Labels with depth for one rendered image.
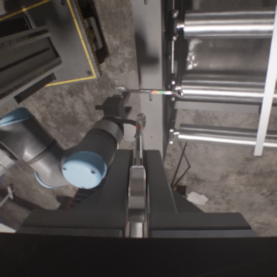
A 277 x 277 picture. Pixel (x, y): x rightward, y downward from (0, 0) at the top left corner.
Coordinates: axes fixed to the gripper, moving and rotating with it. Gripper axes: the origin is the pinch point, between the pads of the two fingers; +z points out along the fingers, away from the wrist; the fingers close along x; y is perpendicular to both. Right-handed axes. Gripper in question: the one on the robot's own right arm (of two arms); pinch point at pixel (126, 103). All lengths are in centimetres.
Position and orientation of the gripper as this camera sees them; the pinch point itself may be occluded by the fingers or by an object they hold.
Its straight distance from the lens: 68.4
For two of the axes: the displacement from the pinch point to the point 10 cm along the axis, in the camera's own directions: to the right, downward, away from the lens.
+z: 2.5, -6.1, 7.5
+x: 0.8, 7.9, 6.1
